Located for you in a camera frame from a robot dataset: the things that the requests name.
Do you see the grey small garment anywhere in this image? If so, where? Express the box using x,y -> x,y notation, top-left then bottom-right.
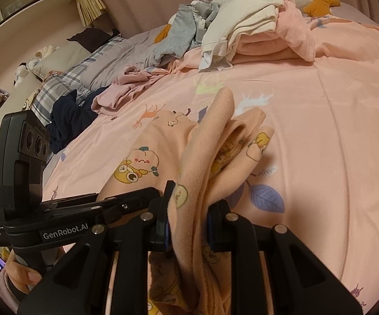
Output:
145,0 -> 220,67

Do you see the black white plush toy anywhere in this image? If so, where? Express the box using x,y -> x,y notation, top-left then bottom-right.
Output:
13,45 -> 60,87

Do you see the beige pillow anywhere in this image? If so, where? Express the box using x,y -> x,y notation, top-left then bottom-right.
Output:
31,42 -> 91,80

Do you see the dark brown cloth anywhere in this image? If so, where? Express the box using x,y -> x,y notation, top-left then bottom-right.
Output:
67,28 -> 120,53

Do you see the person left hand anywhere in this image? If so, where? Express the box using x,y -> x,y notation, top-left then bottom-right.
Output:
5,250 -> 42,294

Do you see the dark navy garment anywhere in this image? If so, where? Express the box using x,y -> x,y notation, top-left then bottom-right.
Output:
45,87 -> 107,154

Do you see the pink folded garment stack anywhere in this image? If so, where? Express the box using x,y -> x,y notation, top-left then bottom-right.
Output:
232,0 -> 316,64

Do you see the pink crumpled garment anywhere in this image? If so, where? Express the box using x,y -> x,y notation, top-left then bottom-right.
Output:
91,65 -> 170,116

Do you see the peach cartoon print pajama garment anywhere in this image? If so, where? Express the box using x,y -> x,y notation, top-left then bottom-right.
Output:
100,87 -> 274,314

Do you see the grey plaid quilt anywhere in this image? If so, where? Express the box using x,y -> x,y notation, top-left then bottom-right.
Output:
31,26 -> 164,125

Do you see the pink printed bed sheet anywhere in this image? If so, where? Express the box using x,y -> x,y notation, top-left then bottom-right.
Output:
43,18 -> 379,311

